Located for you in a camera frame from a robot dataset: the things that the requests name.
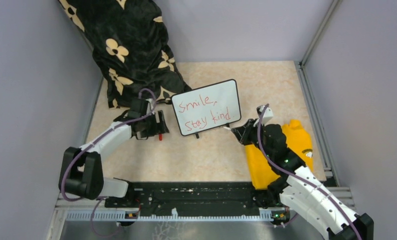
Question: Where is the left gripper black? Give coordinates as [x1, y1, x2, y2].
[139, 109, 168, 138]

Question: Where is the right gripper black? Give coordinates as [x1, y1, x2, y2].
[232, 118, 273, 159]

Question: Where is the white whiteboard black frame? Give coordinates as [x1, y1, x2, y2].
[171, 79, 242, 137]

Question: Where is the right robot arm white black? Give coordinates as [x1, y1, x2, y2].
[230, 119, 375, 240]

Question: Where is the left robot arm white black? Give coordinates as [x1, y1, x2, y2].
[58, 98, 169, 207]

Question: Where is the yellow folded garment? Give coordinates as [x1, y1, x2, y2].
[245, 119, 313, 190]

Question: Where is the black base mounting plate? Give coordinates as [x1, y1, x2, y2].
[104, 181, 291, 217]

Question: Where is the black floral blanket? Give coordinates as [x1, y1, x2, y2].
[60, 0, 191, 109]

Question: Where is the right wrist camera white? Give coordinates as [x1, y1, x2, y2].
[254, 105, 274, 127]

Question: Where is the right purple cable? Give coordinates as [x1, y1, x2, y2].
[256, 103, 363, 240]

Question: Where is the aluminium frame rail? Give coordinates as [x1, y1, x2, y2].
[56, 182, 352, 224]

